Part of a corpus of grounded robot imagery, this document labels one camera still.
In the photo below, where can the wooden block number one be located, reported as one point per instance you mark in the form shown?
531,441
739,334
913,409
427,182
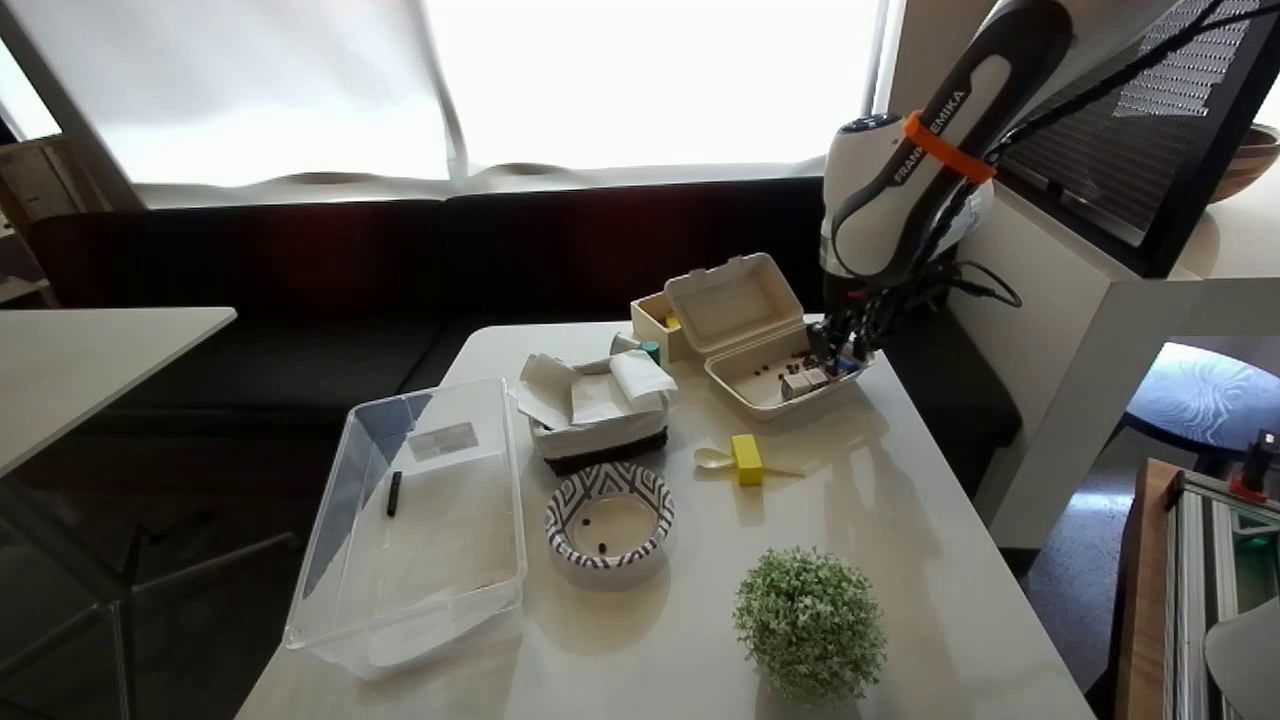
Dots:
802,381

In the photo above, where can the small beige open box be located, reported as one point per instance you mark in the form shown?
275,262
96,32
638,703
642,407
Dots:
651,322

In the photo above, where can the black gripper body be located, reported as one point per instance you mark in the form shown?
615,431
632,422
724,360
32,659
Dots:
875,306

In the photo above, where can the wooden cabinet with glass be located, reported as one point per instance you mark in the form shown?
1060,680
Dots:
1154,603

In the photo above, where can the white paper label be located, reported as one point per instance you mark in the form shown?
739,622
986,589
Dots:
441,439

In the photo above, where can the brown wooden furniture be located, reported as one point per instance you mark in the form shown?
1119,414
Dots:
42,200

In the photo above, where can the black framed wall screen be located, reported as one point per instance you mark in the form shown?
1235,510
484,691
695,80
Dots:
1147,144

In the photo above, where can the green ball artificial plant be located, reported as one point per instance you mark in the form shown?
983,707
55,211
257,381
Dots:
809,622

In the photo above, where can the zebra pattern bowl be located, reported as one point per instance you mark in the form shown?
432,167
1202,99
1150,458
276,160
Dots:
609,520

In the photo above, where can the yellow toy hammer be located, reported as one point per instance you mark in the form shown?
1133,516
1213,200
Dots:
747,458

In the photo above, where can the white side table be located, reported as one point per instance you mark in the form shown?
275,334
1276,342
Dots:
95,366

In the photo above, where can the white foam food pack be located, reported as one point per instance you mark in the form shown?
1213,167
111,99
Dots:
734,314

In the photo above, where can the black marker pen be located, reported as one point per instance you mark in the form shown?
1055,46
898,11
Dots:
392,494

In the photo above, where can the brown woven bowl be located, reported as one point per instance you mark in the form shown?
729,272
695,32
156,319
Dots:
1254,160

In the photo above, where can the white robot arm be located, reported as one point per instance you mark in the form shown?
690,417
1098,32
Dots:
875,200

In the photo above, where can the clear plastic storage bin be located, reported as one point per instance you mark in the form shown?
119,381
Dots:
427,563

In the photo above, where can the white window blind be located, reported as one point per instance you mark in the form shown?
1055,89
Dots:
652,80
253,87

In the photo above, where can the dark upholstered bench sofa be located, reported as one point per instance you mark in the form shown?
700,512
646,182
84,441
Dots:
402,266

